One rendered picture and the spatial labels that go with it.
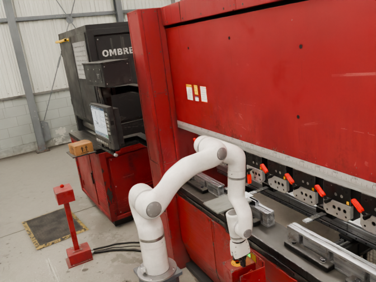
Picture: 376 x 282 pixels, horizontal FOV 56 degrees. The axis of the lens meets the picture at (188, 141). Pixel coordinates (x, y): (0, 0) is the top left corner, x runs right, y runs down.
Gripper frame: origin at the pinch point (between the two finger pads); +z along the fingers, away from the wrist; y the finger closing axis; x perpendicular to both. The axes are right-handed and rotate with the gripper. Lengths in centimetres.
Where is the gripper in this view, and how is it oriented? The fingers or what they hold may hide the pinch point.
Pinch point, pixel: (242, 262)
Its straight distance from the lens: 206.5
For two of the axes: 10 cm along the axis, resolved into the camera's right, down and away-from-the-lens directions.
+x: 4.0, 2.1, -8.9
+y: -9.0, 3.0, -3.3
